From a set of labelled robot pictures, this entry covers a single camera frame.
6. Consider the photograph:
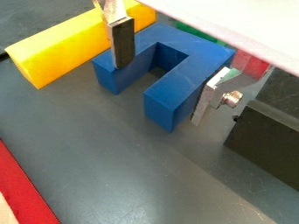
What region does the blue U-shaped block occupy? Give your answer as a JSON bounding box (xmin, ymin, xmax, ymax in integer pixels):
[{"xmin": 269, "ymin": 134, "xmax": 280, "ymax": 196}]
[{"xmin": 91, "ymin": 23, "xmax": 234, "ymax": 131}]

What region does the green S-shaped block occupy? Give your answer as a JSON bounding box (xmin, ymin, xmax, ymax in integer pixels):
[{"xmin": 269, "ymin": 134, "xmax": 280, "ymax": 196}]
[{"xmin": 174, "ymin": 21, "xmax": 226, "ymax": 46}]

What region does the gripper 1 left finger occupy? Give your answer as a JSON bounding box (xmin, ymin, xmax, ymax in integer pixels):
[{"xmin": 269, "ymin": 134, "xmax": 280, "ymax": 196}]
[{"xmin": 91, "ymin": 0, "xmax": 136, "ymax": 68}]

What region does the black angled fixture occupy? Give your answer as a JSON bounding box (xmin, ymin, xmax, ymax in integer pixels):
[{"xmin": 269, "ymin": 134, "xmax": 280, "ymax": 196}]
[{"xmin": 224, "ymin": 68, "xmax": 299, "ymax": 191}]

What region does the yellow long block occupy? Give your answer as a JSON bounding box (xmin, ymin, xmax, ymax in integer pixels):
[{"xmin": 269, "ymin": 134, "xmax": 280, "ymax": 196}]
[{"xmin": 3, "ymin": 0, "xmax": 157, "ymax": 90}]

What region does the red slotted base block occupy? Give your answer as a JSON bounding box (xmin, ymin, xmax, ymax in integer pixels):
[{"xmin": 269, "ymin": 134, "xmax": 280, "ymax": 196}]
[{"xmin": 0, "ymin": 59, "xmax": 272, "ymax": 224}]

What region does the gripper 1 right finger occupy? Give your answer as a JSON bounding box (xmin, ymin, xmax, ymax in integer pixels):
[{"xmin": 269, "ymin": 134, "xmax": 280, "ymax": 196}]
[{"xmin": 190, "ymin": 66, "xmax": 261, "ymax": 125}]

